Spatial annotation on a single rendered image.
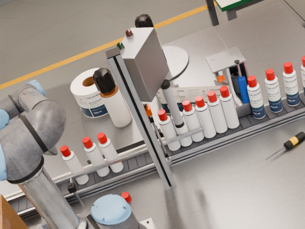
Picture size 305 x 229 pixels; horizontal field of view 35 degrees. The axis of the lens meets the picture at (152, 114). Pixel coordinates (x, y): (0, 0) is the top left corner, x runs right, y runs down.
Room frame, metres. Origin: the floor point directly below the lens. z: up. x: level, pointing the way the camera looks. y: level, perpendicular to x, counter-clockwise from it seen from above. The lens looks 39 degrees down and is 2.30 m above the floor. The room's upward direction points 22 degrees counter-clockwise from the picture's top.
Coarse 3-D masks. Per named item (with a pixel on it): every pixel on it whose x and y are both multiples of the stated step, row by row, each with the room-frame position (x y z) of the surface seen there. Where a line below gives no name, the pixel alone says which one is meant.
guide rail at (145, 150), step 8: (200, 128) 1.44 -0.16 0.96; (176, 136) 1.45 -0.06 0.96; (184, 136) 1.43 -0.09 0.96; (160, 144) 1.44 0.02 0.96; (136, 152) 1.45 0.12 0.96; (144, 152) 1.44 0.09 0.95; (112, 160) 1.46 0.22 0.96; (120, 160) 1.45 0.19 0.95; (96, 168) 1.45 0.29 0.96; (72, 176) 1.46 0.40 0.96; (80, 176) 1.46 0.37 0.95; (56, 184) 1.46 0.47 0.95; (8, 200) 1.47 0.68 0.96
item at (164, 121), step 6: (162, 114) 1.46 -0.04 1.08; (162, 120) 1.46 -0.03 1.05; (168, 120) 1.46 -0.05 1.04; (162, 126) 1.46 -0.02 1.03; (168, 126) 1.45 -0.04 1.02; (162, 132) 1.47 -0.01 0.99; (168, 132) 1.45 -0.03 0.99; (174, 132) 1.46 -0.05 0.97; (168, 138) 1.45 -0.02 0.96; (168, 144) 1.46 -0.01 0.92; (174, 144) 1.45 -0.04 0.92; (180, 144) 1.47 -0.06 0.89; (174, 150) 1.45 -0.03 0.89
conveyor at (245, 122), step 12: (300, 96) 1.47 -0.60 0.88; (288, 108) 1.43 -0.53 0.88; (300, 108) 1.41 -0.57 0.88; (240, 120) 1.47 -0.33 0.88; (252, 120) 1.45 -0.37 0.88; (264, 120) 1.42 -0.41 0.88; (228, 132) 1.44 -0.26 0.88; (192, 144) 1.45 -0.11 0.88; (144, 156) 1.49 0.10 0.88; (132, 168) 1.46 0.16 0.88; (96, 180) 1.47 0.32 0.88; (12, 204) 1.53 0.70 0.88; (24, 204) 1.50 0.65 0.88
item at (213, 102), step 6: (210, 96) 1.45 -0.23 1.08; (210, 102) 1.46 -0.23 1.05; (216, 102) 1.45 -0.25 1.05; (210, 108) 1.45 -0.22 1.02; (216, 108) 1.44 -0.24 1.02; (216, 114) 1.44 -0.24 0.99; (222, 114) 1.45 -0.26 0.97; (216, 120) 1.44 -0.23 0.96; (222, 120) 1.44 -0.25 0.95; (216, 126) 1.45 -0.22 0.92; (222, 126) 1.44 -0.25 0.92; (216, 132) 1.46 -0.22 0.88; (222, 132) 1.44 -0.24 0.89
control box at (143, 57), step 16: (144, 32) 1.42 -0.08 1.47; (128, 48) 1.36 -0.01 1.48; (144, 48) 1.35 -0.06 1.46; (160, 48) 1.42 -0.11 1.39; (128, 64) 1.31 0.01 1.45; (144, 64) 1.33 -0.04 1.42; (160, 64) 1.40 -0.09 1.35; (144, 80) 1.30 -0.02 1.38; (160, 80) 1.37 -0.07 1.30; (144, 96) 1.31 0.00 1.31
